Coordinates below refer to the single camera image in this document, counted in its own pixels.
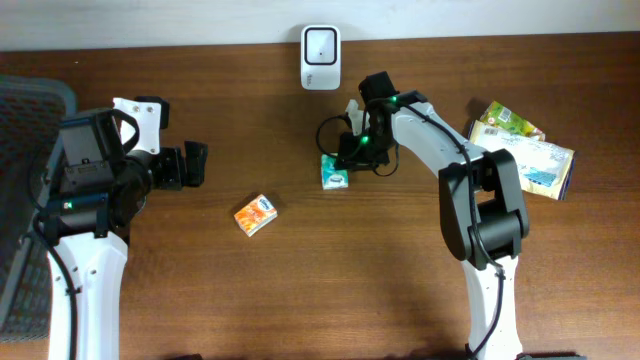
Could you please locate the teal Kleenex tissue pack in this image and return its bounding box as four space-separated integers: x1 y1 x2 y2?
321 154 349 190

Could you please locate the orange Kleenex tissue pack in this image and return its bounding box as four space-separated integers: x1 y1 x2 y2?
234 194 278 237

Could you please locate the green tea drink carton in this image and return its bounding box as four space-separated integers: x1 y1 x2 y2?
479 101 546 141

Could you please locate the yellow snack bag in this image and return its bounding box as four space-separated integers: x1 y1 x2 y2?
470 121 575 200

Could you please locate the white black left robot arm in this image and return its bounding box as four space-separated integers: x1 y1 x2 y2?
32 103 208 359

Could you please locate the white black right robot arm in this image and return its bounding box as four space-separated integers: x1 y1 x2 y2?
335 72 530 359

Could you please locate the white barcode scanner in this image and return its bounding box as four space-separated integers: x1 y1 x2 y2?
300 25 342 91

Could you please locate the grey plastic mesh basket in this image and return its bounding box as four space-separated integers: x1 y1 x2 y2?
1 75 77 343

